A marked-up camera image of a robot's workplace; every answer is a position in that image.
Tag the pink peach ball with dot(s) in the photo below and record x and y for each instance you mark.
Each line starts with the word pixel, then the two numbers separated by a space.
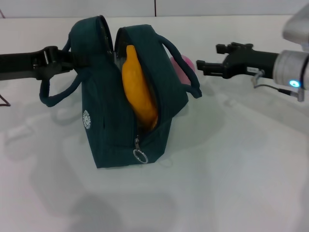
pixel 187 65

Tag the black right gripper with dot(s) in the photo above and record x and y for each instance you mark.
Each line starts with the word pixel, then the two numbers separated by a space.
pixel 253 62

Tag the yellow banana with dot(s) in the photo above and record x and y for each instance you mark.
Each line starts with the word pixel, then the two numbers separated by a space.
pixel 137 91

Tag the dark teal lunch bag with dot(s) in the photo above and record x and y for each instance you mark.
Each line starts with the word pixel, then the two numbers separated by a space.
pixel 101 108

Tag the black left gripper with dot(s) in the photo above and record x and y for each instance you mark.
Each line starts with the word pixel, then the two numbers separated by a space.
pixel 24 64

